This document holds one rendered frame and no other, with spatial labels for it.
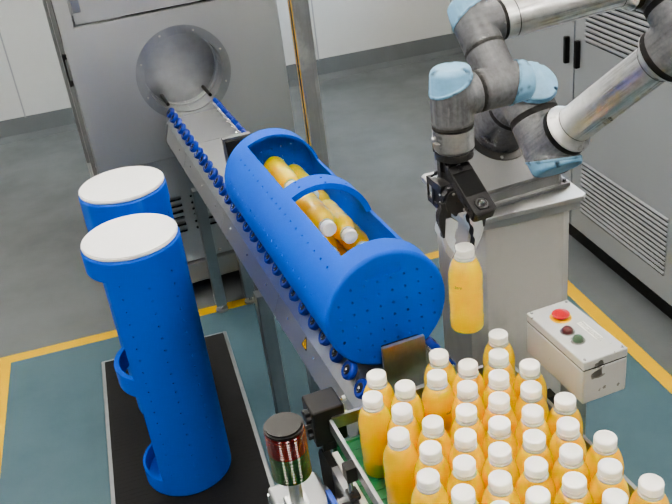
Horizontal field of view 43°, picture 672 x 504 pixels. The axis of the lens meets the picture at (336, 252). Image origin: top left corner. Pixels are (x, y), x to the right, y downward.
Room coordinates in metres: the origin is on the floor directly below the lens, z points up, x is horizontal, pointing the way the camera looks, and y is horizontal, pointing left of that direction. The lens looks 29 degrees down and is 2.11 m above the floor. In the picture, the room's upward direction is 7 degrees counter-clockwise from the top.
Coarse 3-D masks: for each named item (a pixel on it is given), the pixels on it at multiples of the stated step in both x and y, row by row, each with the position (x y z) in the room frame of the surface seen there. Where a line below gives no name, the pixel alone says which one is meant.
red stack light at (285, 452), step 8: (304, 432) 1.02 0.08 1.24; (272, 440) 1.01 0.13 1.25; (288, 440) 1.00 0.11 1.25; (296, 440) 1.00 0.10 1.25; (304, 440) 1.02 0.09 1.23; (272, 448) 1.00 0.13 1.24; (280, 448) 1.00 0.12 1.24; (288, 448) 1.00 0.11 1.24; (296, 448) 1.00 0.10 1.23; (304, 448) 1.01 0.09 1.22; (272, 456) 1.01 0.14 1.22; (280, 456) 1.00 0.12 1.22; (288, 456) 1.00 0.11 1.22; (296, 456) 1.00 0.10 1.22
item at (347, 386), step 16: (192, 160) 3.02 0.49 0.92; (224, 208) 2.56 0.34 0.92; (240, 224) 2.40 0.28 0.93; (256, 256) 2.20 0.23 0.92; (288, 288) 1.96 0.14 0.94; (288, 304) 1.92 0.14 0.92; (304, 320) 1.82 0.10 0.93; (320, 352) 1.68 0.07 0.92; (336, 368) 1.60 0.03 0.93; (352, 384) 1.52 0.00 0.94; (352, 400) 1.49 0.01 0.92
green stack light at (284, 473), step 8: (304, 456) 1.01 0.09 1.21; (272, 464) 1.01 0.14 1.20; (280, 464) 1.00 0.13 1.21; (288, 464) 1.00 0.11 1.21; (296, 464) 1.00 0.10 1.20; (304, 464) 1.01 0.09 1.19; (272, 472) 1.02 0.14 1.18; (280, 472) 1.00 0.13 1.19; (288, 472) 1.00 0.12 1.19; (296, 472) 1.00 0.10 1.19; (304, 472) 1.01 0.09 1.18; (280, 480) 1.00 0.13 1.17; (288, 480) 1.00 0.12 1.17; (296, 480) 1.00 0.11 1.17; (304, 480) 1.00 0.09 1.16
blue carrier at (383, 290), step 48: (240, 144) 2.35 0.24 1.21; (288, 144) 2.41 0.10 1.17; (240, 192) 2.18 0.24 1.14; (288, 192) 1.96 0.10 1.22; (336, 192) 2.24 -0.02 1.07; (288, 240) 1.81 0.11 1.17; (384, 240) 1.62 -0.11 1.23; (336, 288) 1.53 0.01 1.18; (384, 288) 1.56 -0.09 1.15; (432, 288) 1.60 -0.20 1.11; (336, 336) 1.53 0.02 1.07; (384, 336) 1.56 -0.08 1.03
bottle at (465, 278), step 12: (456, 264) 1.41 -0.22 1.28; (468, 264) 1.40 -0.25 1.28; (456, 276) 1.40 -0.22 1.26; (468, 276) 1.39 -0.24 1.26; (480, 276) 1.40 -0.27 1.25; (456, 288) 1.39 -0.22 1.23; (468, 288) 1.39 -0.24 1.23; (480, 288) 1.40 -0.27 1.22; (456, 300) 1.39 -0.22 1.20; (468, 300) 1.39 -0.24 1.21; (480, 300) 1.40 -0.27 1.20; (456, 312) 1.40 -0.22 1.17; (468, 312) 1.39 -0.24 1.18; (480, 312) 1.39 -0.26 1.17; (456, 324) 1.40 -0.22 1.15; (468, 324) 1.39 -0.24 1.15; (480, 324) 1.39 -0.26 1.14
